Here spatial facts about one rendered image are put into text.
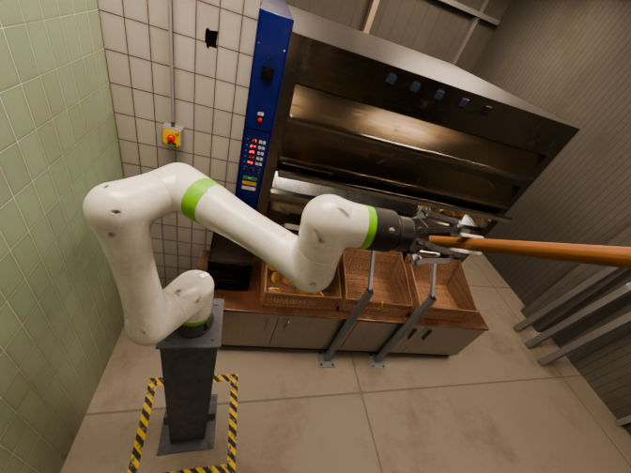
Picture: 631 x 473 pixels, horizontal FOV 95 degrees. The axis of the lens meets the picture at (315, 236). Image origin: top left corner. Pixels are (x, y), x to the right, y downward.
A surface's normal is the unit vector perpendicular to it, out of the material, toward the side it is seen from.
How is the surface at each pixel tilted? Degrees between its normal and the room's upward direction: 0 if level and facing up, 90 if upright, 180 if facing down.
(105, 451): 0
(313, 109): 70
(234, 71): 90
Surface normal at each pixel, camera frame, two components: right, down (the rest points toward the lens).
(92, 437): 0.28, -0.73
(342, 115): 0.19, 0.38
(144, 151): 0.10, 0.67
